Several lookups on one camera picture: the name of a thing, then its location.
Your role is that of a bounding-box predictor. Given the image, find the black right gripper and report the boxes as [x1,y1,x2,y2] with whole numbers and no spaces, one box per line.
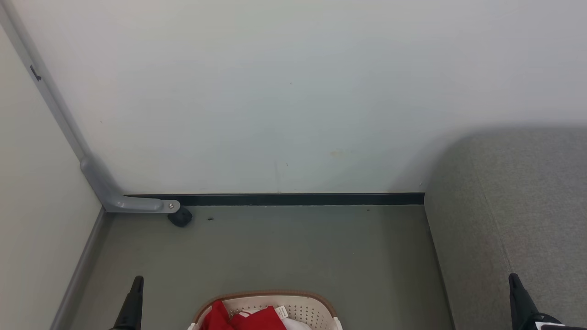
[508,273,565,330]

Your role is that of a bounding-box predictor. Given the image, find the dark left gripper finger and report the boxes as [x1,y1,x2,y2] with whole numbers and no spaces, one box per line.
[110,275,144,330]

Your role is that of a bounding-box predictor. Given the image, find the grey skirting strip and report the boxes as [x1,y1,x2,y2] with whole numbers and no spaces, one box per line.
[50,209,113,330]

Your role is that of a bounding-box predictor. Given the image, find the black baseboard strip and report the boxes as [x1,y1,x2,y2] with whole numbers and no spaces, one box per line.
[124,193,425,206]

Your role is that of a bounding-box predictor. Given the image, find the grey metal frame leg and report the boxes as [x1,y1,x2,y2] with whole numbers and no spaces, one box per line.
[0,0,181,214]

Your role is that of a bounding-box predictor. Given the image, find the black caster wheel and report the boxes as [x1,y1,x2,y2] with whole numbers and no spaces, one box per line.
[167,206,193,228]

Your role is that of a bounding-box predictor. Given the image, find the grey fabric sofa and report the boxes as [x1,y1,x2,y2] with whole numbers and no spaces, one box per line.
[424,124,587,330]

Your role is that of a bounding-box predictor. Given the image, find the cream perforated laundry basket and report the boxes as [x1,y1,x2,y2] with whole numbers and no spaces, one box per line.
[187,290,343,330]

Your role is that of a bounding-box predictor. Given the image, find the red garment with white label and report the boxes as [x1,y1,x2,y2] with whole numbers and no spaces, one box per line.
[231,305,289,330]

